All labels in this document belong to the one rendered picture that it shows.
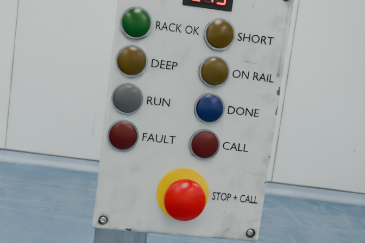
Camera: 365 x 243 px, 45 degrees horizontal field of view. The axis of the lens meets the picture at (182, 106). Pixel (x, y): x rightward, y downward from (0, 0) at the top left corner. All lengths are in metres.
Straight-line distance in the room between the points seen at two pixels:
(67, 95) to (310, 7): 2.22
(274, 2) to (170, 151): 0.18
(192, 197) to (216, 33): 0.16
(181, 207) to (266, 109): 0.13
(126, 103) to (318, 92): 3.61
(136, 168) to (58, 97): 3.51
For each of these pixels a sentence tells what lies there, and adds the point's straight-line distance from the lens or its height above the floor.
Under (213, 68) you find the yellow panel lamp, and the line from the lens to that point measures 0.42.
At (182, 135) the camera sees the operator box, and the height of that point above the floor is 0.97.
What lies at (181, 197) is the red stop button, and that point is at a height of 0.92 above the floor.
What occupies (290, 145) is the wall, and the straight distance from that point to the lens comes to 3.98.
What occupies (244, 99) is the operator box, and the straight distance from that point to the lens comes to 0.44.
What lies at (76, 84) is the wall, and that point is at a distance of 3.89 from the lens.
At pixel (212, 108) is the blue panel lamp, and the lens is 0.42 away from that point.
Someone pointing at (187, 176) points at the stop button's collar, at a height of 0.93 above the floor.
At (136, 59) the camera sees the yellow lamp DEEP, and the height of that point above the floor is 1.04.
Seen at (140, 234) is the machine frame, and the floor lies 0.84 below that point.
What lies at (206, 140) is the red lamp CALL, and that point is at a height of 0.97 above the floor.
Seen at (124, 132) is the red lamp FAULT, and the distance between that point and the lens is 0.42.
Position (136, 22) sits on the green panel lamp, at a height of 1.07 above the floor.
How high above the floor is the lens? 1.04
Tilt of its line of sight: 6 degrees down
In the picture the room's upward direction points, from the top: 7 degrees clockwise
